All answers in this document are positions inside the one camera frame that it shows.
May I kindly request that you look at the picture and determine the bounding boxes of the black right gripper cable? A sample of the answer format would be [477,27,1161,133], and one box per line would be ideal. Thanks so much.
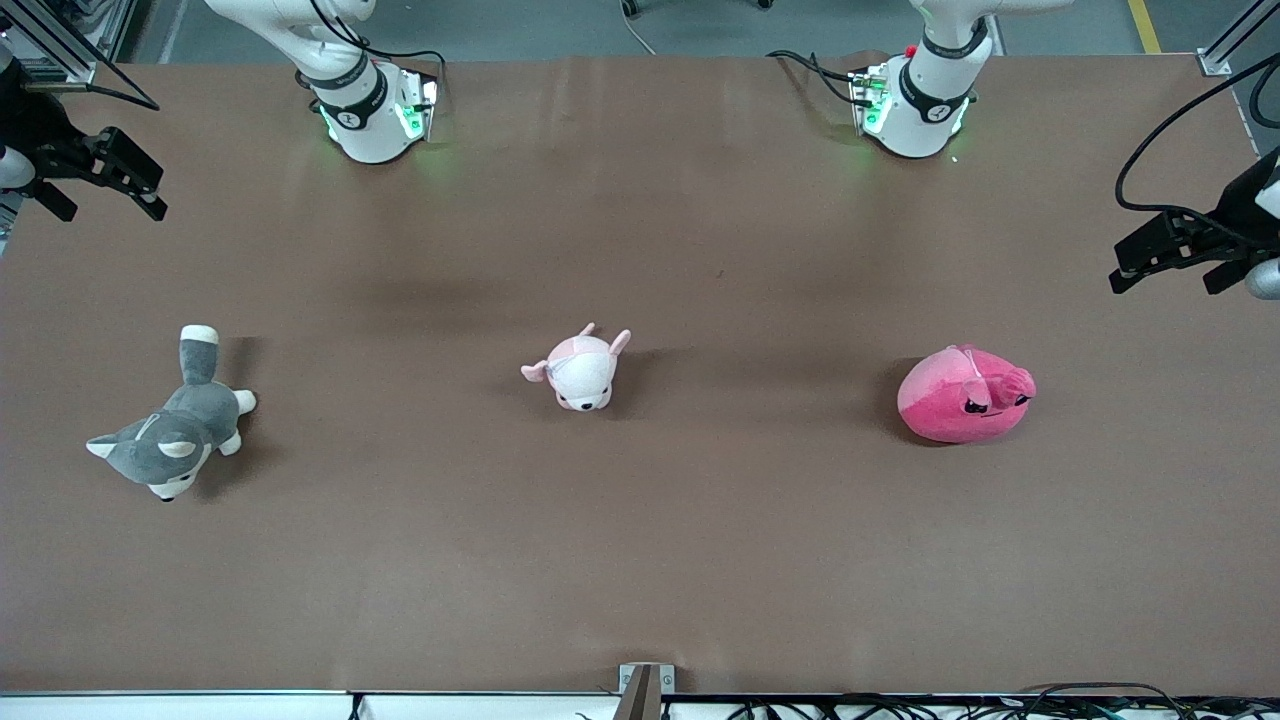
[0,15,161,111]

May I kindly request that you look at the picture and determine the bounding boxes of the grey camera pole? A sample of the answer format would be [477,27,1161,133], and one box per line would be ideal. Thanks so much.
[612,668,663,720]

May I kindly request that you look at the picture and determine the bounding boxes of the round pink plush toy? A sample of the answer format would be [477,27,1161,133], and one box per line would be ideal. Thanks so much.
[897,345,1038,445]

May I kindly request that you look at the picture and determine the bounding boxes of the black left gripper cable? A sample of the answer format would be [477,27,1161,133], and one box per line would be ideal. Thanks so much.
[1115,52,1280,246]

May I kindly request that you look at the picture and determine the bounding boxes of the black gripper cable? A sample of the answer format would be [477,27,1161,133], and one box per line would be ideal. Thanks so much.
[1115,52,1280,246]
[0,15,161,111]

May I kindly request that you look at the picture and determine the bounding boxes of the white and pink plush dog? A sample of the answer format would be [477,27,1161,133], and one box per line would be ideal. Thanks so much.
[520,322,633,413]

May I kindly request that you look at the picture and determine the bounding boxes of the small metal bracket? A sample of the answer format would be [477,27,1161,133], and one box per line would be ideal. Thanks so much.
[618,663,676,695]

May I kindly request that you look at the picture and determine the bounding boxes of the grey and white plush husky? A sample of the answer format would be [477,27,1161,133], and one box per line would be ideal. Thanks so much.
[86,325,258,503]

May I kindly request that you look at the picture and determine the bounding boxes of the aluminium frame post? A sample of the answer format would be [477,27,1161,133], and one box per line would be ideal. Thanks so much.
[1197,0,1280,77]
[0,0,131,86]

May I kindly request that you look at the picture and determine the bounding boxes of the tangle of black cables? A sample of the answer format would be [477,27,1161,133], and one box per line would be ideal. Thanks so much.
[725,683,1280,720]

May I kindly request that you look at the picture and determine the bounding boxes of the black left arm base cable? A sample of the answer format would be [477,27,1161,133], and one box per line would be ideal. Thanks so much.
[767,50,871,106]

